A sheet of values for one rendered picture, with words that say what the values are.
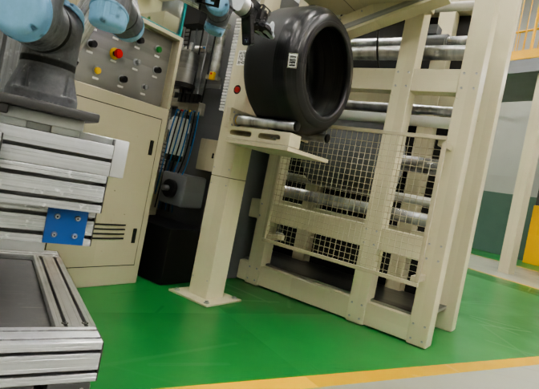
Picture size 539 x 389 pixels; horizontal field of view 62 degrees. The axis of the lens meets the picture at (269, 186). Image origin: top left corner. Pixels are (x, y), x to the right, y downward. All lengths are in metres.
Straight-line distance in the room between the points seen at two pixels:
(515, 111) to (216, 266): 10.38
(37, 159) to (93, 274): 1.25
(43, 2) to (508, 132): 11.44
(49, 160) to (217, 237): 1.29
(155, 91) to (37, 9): 1.44
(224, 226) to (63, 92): 1.32
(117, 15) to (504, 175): 11.15
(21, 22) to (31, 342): 0.63
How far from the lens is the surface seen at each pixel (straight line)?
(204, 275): 2.31
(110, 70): 2.23
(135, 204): 2.31
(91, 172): 1.12
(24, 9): 1.00
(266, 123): 2.04
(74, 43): 1.15
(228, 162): 2.24
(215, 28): 1.70
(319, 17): 2.06
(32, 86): 1.11
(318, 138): 2.21
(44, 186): 1.11
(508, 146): 11.90
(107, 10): 1.00
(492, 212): 11.78
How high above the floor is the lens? 0.65
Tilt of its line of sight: 1 degrees down
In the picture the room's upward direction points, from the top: 11 degrees clockwise
